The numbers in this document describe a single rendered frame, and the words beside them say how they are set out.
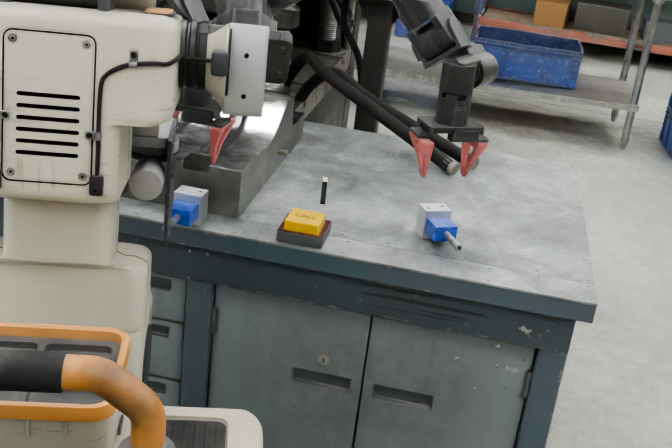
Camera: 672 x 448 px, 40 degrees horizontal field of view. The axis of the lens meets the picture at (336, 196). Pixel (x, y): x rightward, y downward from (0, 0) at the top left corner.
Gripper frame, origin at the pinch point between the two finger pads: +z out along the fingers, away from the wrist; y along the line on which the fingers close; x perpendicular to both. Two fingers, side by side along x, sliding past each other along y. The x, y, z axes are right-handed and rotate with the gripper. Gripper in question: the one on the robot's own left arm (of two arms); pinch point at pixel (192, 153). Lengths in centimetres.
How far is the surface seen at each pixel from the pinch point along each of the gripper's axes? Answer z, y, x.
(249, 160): 3.6, -6.5, -11.5
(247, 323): 32.7, -10.6, -5.0
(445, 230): 9.3, -43.1, -11.0
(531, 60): 53, -48, -381
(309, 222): 9.0, -20.9, -2.0
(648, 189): 93, -116, -310
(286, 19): -9, 8, -78
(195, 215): 10.2, -2.0, 1.9
